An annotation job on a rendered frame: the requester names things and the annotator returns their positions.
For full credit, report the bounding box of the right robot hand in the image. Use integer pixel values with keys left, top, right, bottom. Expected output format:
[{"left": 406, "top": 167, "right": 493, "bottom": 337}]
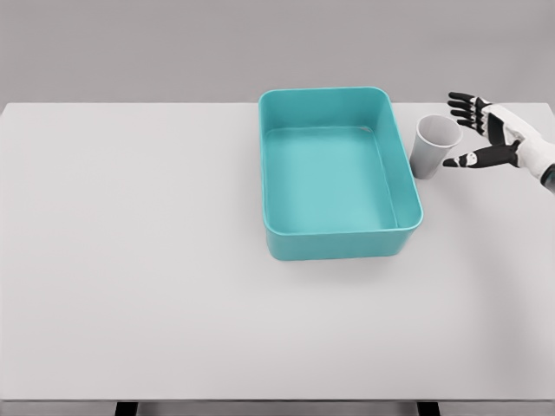
[{"left": 442, "top": 91, "right": 545, "bottom": 175}]

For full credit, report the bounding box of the white paper cup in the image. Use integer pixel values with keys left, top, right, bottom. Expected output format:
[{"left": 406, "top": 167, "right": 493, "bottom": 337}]
[{"left": 408, "top": 114, "right": 463, "bottom": 180}]

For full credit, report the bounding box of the teal rectangular basket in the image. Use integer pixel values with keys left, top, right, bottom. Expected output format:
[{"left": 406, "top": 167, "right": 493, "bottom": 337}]
[{"left": 258, "top": 86, "right": 424, "bottom": 263}]

